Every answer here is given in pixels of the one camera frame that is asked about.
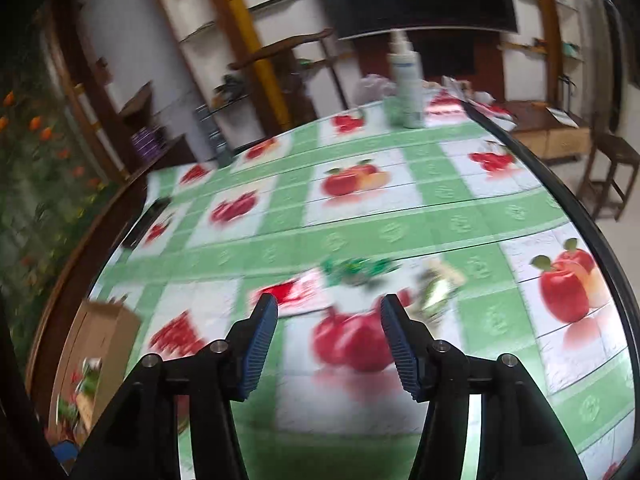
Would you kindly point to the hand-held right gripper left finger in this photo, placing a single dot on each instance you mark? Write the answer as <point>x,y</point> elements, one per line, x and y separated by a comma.
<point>260,345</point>

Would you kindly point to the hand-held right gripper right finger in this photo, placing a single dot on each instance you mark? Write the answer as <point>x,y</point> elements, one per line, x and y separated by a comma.
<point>400,345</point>

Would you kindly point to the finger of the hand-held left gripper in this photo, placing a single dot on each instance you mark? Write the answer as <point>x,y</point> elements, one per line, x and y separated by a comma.
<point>65,454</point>

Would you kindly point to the small red white snack packet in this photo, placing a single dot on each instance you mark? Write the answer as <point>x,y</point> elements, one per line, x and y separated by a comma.
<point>295,292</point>

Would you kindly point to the green white pastry packet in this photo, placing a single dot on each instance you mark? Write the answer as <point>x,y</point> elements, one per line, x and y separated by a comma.
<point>440,287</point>

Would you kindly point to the small green candy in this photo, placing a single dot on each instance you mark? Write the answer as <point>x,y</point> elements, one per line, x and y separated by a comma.
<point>357,269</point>

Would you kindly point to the cardboard box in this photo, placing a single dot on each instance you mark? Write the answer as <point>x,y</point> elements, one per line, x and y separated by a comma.
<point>107,330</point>

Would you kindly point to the green fruit print tablecloth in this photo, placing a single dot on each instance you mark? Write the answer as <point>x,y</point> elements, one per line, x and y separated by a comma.
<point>400,220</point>

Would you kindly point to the black remote control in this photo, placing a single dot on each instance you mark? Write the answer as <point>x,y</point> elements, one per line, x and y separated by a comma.
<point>145,223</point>

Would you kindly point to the grey flashlight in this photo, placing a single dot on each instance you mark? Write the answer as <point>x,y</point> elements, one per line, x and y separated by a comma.
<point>212,135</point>

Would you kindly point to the purple bottle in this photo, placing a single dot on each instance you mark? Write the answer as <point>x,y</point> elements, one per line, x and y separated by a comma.
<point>158,138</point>
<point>141,144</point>

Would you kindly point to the white spray bottle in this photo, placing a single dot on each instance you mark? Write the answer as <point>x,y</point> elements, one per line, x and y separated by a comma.
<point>407,90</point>

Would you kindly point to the white plastic bag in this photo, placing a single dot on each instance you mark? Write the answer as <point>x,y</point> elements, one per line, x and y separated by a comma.
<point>372,90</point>

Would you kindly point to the wooden side desk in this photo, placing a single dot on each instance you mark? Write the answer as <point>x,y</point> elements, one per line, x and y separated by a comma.
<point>555,135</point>

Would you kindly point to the wooden stool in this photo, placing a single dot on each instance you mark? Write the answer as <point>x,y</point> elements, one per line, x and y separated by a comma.
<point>612,150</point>

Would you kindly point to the dark television cabinet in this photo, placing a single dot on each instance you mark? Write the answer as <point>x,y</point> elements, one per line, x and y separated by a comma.
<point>450,55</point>

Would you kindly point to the dark wooden armchair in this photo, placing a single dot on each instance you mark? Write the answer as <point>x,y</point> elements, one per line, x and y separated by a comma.
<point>285,50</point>

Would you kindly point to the flower print wall panel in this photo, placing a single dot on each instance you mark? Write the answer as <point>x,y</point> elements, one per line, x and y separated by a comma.
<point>45,185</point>

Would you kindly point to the wooden wall shelf unit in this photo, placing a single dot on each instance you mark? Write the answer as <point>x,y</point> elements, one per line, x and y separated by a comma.
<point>240,20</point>
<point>545,15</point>

